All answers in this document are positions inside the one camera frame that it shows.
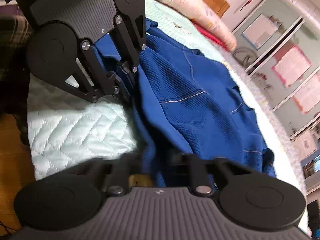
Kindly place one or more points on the blue-framed wall chart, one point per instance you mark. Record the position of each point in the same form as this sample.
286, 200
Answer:
261, 32

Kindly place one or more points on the white drawer cabinet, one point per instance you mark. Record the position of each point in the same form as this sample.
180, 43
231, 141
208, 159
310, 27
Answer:
312, 170

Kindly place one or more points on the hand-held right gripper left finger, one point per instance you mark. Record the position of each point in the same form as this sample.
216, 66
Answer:
117, 170

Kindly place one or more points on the red blanket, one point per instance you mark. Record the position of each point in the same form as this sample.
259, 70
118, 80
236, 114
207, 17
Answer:
212, 36

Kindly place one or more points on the person's dark plaid clothing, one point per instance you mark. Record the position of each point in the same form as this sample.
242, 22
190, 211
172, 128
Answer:
12, 67

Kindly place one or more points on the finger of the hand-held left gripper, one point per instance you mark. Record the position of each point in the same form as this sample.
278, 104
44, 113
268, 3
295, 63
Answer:
100, 75
130, 42

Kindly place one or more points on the quilted bee-print bedspread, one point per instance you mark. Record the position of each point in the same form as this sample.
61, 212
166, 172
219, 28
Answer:
75, 130

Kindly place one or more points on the sliding-door wardrobe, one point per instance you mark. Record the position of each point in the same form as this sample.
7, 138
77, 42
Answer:
295, 30

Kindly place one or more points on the blue knit sweater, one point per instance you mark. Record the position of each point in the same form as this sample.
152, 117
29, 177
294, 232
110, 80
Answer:
187, 105

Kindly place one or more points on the pink-bordered paper poster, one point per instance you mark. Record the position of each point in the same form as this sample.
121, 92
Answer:
292, 66
308, 96

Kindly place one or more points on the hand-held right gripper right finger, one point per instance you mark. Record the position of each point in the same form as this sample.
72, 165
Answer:
197, 170

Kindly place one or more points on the floral rolled quilt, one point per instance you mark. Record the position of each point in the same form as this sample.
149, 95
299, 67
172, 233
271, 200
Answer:
195, 2

